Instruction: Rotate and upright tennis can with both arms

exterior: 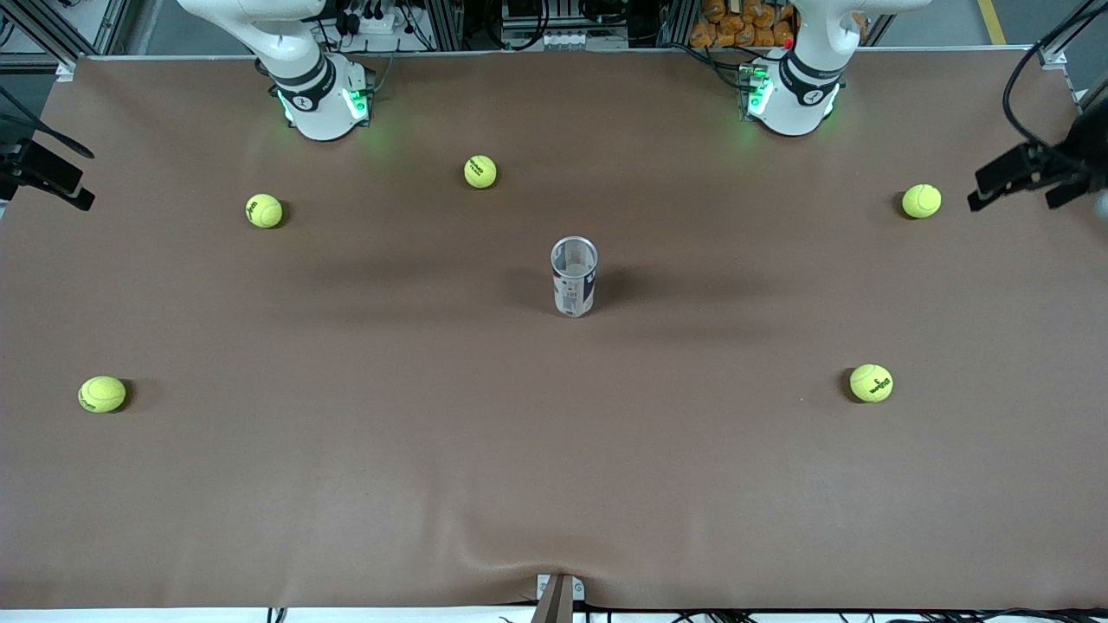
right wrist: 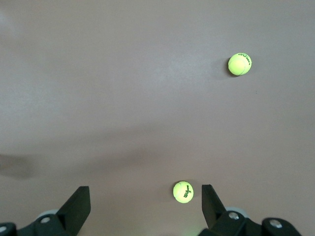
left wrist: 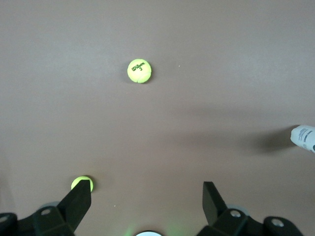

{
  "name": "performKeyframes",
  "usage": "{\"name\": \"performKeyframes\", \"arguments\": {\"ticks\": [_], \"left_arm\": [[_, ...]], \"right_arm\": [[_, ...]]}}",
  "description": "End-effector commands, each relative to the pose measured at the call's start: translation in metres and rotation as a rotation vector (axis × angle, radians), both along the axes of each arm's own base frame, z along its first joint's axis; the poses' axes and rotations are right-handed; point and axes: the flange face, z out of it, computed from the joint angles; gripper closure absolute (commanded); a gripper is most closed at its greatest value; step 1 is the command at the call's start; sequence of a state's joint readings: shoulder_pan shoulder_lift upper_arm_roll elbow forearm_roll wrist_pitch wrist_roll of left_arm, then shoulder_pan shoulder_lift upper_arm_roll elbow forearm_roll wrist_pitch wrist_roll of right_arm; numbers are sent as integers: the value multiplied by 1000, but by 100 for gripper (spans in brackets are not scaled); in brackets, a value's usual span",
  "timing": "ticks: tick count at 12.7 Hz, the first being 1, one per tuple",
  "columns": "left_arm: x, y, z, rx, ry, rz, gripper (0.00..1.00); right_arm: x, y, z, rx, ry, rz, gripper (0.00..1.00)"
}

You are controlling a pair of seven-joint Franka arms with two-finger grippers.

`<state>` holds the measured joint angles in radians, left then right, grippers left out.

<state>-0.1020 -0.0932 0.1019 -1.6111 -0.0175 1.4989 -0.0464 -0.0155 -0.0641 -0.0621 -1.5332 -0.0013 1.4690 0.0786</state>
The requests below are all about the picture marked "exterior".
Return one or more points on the long white power strip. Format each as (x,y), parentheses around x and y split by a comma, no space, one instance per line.
(563,40)

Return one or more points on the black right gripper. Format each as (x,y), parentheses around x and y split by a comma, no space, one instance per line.
(10,164)

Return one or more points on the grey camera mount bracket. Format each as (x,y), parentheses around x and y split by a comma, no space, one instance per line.
(558,597)

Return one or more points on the aluminium frame post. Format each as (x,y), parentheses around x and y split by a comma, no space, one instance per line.
(675,26)
(446,26)

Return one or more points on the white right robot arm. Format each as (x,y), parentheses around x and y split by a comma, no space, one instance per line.
(320,104)

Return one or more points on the brown table mat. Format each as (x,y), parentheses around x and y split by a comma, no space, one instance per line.
(554,476)

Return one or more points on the white blue tennis ball can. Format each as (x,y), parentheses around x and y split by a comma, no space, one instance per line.
(574,290)

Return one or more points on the metal table corner bracket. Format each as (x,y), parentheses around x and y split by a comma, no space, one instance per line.
(66,69)
(1052,56)

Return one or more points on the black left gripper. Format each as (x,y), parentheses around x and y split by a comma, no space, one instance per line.
(1084,149)

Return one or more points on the orange bag pile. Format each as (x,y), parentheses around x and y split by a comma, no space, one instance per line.
(736,26)

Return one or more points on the yellow tennis ball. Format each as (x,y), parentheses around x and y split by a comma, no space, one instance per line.
(480,171)
(871,382)
(102,394)
(264,210)
(921,201)

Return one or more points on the white power strip with plugs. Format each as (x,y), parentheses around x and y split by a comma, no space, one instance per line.
(381,23)

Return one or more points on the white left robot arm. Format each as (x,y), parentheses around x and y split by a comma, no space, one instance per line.
(796,95)

